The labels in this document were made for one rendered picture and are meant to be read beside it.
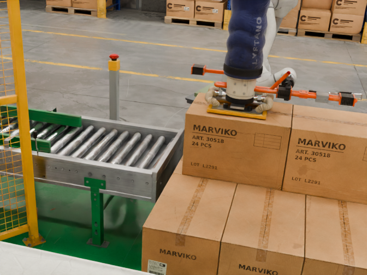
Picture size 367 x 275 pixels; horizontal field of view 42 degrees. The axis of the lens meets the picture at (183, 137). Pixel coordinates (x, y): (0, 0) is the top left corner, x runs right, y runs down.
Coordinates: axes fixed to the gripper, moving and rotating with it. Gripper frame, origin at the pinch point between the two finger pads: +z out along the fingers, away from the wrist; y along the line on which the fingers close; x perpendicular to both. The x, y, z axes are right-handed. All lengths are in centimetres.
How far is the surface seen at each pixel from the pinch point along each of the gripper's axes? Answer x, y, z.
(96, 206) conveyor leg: 106, 78, 31
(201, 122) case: 46, 18, 18
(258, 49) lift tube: 19.1, -24.7, 6.1
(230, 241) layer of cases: 19, 54, 77
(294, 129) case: -5.8, 14.4, 19.8
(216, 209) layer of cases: 30, 54, 51
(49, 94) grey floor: 266, 108, -228
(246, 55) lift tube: 25.3, -21.3, 9.9
